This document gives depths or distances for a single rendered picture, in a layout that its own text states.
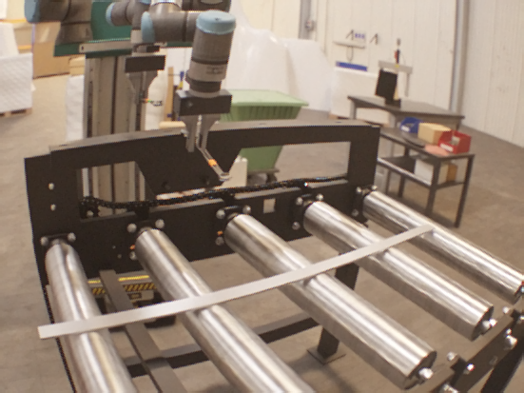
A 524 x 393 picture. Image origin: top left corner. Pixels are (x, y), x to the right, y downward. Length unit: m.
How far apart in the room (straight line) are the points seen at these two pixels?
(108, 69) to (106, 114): 0.23
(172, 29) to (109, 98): 1.12
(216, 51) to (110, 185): 1.42
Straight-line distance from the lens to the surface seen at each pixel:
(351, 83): 7.99
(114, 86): 2.14
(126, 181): 2.26
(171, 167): 1.29
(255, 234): 1.27
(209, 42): 0.96
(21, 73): 9.16
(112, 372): 0.78
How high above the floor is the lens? 1.46
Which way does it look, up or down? 22 degrees down
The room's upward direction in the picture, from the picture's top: 4 degrees clockwise
